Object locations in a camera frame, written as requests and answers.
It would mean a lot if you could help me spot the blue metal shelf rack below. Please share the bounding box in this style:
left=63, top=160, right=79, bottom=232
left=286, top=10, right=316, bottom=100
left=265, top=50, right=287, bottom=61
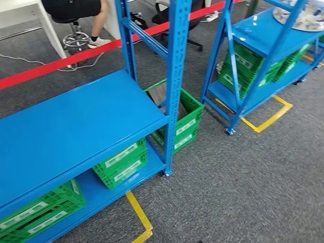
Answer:
left=200, top=0, right=324, bottom=136
left=0, top=0, right=193, bottom=243

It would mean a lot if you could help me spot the black bag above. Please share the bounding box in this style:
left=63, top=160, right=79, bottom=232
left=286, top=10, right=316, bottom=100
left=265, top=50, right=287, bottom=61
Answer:
left=131, top=13, right=149, bottom=30

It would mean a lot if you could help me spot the white power strip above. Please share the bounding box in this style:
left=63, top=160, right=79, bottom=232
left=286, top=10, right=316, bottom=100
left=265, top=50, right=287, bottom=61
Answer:
left=200, top=10, right=220, bottom=23

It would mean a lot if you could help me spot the black office chair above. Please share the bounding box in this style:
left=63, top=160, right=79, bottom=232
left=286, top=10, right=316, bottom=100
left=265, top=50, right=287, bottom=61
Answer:
left=152, top=0, right=206, bottom=52

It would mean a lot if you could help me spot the white floor cable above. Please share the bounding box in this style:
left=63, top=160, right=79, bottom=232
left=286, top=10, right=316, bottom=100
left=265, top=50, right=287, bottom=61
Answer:
left=0, top=52, right=105, bottom=72

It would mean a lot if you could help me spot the person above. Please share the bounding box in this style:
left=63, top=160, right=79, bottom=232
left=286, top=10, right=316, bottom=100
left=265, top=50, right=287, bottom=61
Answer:
left=42, top=0, right=112, bottom=49

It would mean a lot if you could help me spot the red barrier belt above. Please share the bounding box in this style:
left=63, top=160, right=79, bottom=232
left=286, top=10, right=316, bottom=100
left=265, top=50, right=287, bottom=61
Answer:
left=0, top=0, right=243, bottom=91

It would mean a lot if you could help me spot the black stool with chrome base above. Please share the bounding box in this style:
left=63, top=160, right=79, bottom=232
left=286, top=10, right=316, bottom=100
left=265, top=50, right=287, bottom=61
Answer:
left=51, top=17, right=91, bottom=52

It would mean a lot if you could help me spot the pale grey wheel hubcap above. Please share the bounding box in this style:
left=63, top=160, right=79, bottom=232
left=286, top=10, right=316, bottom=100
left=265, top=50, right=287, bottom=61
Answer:
left=273, top=0, right=324, bottom=32

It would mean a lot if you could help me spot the white table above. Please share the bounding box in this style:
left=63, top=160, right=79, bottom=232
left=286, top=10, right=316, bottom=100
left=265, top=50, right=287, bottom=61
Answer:
left=0, top=0, right=122, bottom=62

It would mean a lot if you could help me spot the dark flat sheet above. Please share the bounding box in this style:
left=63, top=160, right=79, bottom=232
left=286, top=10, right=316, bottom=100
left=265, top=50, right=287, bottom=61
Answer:
left=147, top=82, right=188, bottom=122

